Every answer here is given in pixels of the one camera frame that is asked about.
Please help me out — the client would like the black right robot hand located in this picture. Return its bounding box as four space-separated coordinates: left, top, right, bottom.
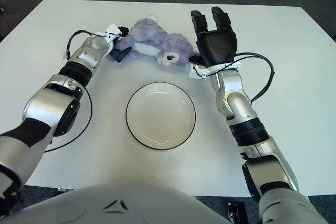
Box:
189 6 238 69

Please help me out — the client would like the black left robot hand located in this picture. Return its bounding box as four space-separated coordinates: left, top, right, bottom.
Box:
107 26 133 64

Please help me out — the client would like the purple plush bunny doll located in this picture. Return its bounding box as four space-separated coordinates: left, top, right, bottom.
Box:
104 14 202 69

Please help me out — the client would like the white plate with black rim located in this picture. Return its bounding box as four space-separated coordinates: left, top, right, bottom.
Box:
125 81 196 152

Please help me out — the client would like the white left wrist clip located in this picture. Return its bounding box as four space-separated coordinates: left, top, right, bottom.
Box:
96 24 123 42

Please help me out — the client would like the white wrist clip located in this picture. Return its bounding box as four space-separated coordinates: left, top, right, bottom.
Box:
188 62 242 79
96 24 123 42

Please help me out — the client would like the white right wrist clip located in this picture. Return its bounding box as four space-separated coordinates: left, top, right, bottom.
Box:
188 62 242 79

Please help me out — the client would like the grey robot torso shell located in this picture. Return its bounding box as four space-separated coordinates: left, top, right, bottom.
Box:
20 182 232 224

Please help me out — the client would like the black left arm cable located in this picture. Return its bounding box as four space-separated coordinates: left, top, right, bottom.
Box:
44 29 106 153

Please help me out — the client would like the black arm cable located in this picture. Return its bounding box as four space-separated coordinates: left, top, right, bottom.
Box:
44 29 106 153
235 52 275 103

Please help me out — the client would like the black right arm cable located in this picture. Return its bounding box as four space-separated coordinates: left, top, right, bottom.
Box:
235 52 275 103

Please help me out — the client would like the black metal bracket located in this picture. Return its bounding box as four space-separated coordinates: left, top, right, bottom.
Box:
227 200 247 224

